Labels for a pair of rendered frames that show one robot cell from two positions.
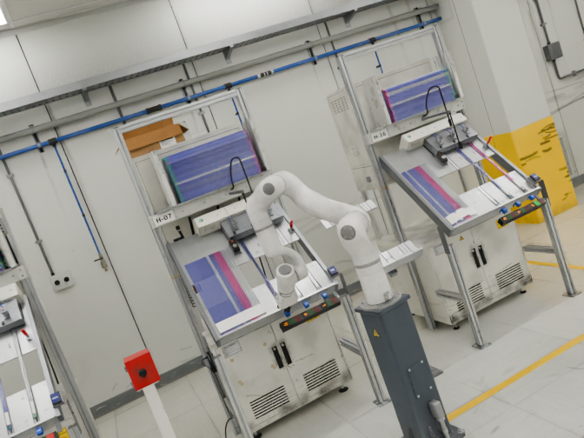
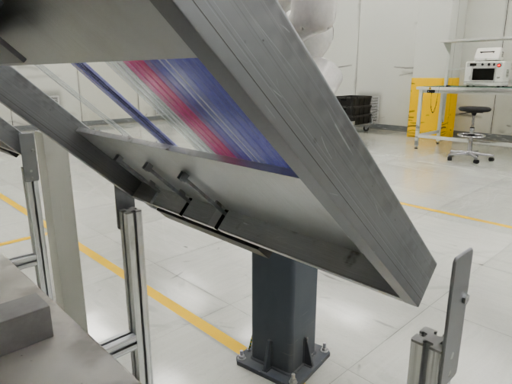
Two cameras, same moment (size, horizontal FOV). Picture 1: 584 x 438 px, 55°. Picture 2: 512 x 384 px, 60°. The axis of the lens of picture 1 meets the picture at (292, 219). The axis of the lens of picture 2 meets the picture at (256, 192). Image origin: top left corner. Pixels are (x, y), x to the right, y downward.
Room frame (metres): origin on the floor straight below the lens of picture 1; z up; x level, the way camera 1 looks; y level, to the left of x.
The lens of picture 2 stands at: (3.05, 0.92, 0.95)
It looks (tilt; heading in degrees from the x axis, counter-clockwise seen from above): 15 degrees down; 244
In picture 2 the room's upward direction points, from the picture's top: straight up
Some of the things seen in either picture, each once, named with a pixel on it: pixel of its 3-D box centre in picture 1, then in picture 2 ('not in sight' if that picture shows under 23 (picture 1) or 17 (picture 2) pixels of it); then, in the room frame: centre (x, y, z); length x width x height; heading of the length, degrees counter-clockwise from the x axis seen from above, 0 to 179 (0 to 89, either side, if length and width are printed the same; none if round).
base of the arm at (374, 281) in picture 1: (374, 282); not in sight; (2.39, -0.25, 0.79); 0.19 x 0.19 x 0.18
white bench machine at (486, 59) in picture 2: not in sight; (488, 67); (-1.91, -2.91, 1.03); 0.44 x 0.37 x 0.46; 114
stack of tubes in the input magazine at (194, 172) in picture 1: (212, 166); not in sight; (3.25, 0.33, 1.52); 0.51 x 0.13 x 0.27; 108
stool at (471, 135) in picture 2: not in sight; (470, 133); (-1.32, -2.56, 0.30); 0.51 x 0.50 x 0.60; 64
